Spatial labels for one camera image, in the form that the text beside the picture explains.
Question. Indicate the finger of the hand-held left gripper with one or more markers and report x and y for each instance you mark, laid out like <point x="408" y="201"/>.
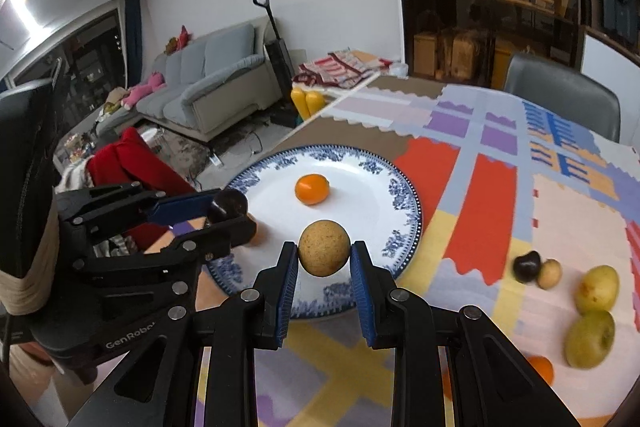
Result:
<point x="220" y="239"/>
<point x="182" y="208"/>

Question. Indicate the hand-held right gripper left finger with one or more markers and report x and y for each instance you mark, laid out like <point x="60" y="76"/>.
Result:
<point x="287" y="294"/>

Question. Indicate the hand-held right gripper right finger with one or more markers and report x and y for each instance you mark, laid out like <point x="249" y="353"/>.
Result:
<point x="362" y="299"/>

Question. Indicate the dark purple plum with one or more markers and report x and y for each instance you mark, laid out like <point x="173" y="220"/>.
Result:
<point x="526" y="268"/>
<point x="227" y="205"/>

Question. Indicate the round brown fruit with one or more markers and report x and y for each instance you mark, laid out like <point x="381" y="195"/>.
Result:
<point x="324" y="249"/>

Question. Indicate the blue and white patterned plate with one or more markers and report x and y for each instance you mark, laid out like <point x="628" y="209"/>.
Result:
<point x="350" y="202"/>

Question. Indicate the small tan kiwi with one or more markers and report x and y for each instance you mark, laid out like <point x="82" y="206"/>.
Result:
<point x="550" y="274"/>

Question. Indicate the green apple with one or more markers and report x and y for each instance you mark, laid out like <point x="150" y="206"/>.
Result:
<point x="590" y="339"/>

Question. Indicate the yellow-green pear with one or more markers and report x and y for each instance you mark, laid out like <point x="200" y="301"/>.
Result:
<point x="596" y="288"/>

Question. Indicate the red garment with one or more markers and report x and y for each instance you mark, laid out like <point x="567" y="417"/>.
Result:
<point x="145" y="167"/>

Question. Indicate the pink plush toy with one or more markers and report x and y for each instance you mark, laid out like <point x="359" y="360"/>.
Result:
<point x="142" y="92"/>

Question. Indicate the grey sofa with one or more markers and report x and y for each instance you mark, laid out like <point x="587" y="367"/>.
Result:
<point x="200" y="67"/>

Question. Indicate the yellow bottle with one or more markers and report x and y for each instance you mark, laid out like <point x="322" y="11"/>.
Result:
<point x="298" y="104"/>
<point x="315" y="103"/>

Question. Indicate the brown plush toy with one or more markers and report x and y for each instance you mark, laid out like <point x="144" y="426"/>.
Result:
<point x="172" y="46"/>

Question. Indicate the red plush toy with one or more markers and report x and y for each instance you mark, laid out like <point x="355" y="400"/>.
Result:
<point x="185" y="36"/>

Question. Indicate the dark blue curtain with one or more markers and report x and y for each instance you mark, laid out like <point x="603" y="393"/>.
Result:
<point x="133" y="37"/>

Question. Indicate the black upright vacuum cleaner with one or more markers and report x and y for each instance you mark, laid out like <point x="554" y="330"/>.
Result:
<point x="278" y="57"/>

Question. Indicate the folded striped cloth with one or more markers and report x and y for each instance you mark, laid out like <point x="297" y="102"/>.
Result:
<point x="345" y="67"/>

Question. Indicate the grey dining chair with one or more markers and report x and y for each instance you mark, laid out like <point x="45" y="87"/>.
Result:
<point x="555" y="92"/>

